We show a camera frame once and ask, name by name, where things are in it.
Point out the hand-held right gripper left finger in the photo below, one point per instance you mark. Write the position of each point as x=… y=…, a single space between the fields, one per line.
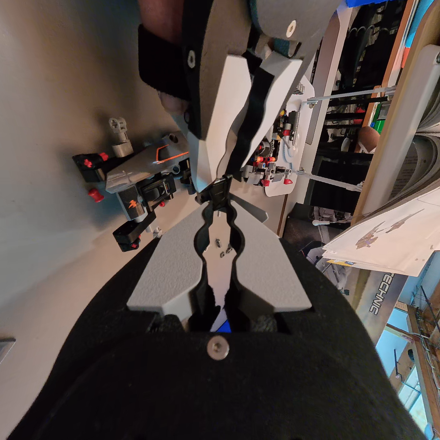
x=165 y=275

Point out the green storage bin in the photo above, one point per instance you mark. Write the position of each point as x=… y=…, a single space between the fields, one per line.
x=380 y=120

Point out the flat grey orange striped tile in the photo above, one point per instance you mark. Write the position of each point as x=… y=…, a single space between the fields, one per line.
x=7 y=347

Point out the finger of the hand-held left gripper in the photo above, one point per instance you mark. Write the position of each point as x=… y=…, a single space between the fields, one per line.
x=282 y=79
x=223 y=103

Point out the black grey lego assembly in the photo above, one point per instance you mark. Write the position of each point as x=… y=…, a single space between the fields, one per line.
x=130 y=178

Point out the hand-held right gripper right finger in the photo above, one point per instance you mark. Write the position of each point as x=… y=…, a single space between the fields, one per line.
x=271 y=275

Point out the dark lego set box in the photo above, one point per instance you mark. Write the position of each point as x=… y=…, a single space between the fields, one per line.
x=381 y=299

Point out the person's left hand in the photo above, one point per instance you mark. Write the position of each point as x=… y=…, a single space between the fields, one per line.
x=161 y=13

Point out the black lego fin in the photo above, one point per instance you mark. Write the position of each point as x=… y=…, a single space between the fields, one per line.
x=215 y=192

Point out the lego instruction booklet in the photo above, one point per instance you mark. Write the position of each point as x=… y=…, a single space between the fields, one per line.
x=385 y=237

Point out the large lego car chassis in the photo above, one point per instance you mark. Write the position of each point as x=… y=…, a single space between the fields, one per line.
x=271 y=161

